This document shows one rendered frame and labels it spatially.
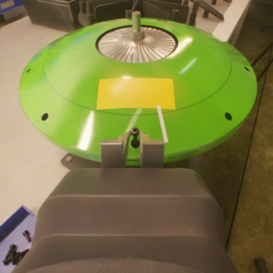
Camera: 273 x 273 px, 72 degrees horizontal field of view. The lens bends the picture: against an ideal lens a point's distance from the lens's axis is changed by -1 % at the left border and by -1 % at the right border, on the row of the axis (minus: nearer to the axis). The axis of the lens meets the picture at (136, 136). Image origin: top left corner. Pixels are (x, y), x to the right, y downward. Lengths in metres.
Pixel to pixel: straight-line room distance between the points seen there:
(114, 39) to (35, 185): 0.25
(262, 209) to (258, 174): 0.25
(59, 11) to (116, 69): 0.59
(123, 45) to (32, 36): 0.60
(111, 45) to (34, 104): 0.12
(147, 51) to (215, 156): 1.35
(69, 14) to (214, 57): 0.58
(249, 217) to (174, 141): 1.26
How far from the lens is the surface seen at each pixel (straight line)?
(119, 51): 0.25
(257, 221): 1.43
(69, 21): 0.78
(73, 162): 0.34
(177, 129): 0.18
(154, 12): 0.61
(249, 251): 1.35
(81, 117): 0.19
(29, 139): 0.42
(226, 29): 0.84
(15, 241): 0.34
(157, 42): 0.27
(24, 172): 0.38
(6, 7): 0.98
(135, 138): 0.16
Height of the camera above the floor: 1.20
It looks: 51 degrees down
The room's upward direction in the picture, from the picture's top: 1 degrees counter-clockwise
